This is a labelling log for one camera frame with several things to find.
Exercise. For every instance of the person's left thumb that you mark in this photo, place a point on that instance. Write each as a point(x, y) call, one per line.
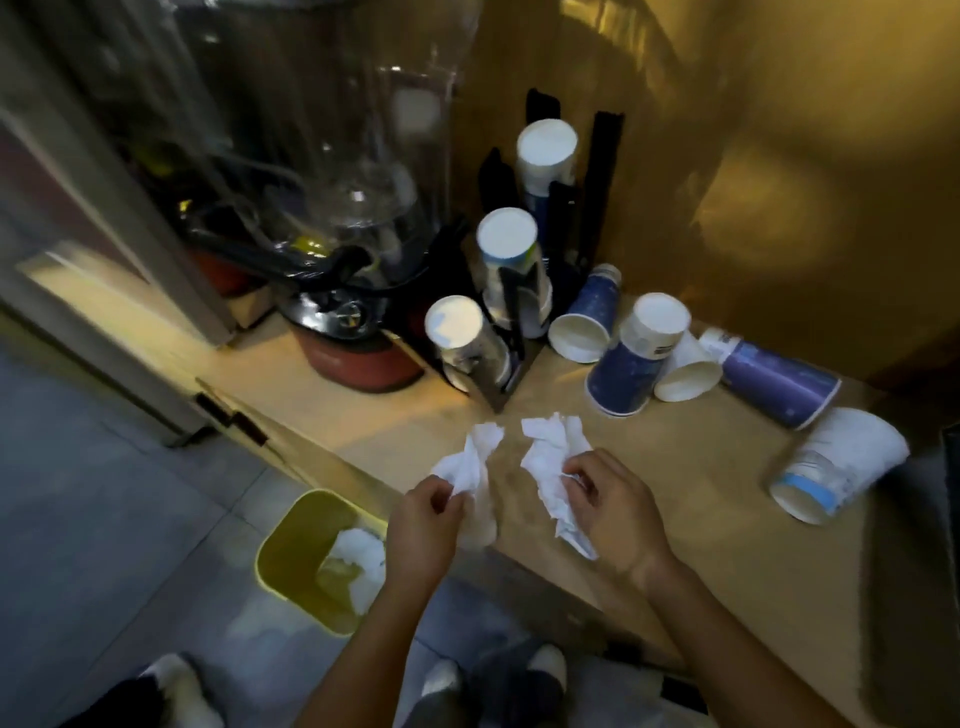
point(454, 501)

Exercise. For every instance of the blue cup with label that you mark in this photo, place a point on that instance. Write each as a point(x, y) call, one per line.
point(637, 352)

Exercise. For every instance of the person's left shoe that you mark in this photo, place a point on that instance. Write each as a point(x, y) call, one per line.
point(176, 688)

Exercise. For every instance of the person's right forearm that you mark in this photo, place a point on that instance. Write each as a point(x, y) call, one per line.
point(739, 660)

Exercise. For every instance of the person's left hand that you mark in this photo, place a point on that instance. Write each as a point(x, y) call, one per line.
point(420, 536)

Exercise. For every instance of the person's left forearm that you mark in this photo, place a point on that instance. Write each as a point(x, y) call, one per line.
point(360, 660)

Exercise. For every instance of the person's right thumb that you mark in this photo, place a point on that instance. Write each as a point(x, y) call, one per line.
point(579, 491)

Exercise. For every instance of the short paper cup stack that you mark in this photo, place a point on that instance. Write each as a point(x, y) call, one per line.
point(461, 337)

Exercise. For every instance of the small white tissue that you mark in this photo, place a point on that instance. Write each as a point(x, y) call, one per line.
point(472, 465)

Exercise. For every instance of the black cup holder rack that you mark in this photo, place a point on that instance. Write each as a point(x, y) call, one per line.
point(592, 195)

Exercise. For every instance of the person's right hand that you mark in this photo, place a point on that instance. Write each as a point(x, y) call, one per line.
point(622, 517)

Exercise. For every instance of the medium paper cup stack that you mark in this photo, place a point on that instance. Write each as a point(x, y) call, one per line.
point(511, 259)

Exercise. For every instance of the white cup with blue band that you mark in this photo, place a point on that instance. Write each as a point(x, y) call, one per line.
point(836, 465)

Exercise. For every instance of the dark metal hinge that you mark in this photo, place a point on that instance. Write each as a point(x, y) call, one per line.
point(231, 418)

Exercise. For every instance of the tall paper cup stack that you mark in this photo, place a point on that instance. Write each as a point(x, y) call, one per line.
point(546, 161)

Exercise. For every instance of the white tissue waste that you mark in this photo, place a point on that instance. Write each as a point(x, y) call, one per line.
point(358, 562)

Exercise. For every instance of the grey door frame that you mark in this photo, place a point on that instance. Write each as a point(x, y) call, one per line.
point(97, 247)

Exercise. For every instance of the clear juicer with red base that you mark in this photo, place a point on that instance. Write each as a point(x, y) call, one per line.
point(330, 187)

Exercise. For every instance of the blue starry paper cup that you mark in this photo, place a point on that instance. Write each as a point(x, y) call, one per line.
point(589, 315)

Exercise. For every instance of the purple paper cup stack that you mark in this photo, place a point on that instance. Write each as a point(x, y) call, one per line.
point(780, 379)

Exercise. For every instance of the plain white paper cup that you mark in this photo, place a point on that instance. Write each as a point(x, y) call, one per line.
point(686, 375)

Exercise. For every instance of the large white tissue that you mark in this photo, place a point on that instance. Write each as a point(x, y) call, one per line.
point(547, 461)

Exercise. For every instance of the person's dark trouser leg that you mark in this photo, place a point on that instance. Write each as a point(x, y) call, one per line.
point(510, 686)

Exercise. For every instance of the yellow trash bin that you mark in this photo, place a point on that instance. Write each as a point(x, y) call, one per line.
point(296, 555)

